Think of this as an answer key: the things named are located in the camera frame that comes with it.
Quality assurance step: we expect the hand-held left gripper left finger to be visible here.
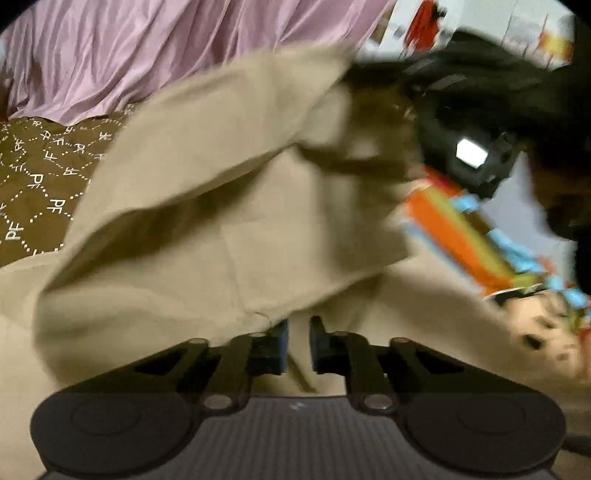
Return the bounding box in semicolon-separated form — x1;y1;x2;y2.
88;320;290;412

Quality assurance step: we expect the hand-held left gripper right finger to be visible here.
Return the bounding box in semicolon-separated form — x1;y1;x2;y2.
308;316;509;413

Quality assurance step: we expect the beige zip jacket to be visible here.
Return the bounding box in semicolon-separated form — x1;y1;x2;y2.
0;44;568;478

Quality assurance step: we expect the black mesh office chair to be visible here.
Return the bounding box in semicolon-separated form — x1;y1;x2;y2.
355;28;591;241

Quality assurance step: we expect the colourful printed bed sheet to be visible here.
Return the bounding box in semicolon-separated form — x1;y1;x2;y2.
0;104;591;384

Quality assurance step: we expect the pink satin blanket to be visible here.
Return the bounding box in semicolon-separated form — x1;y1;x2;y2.
0;0;398;126

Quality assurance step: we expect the red hanging ornament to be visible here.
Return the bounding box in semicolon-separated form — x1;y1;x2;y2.
406;0;446;49

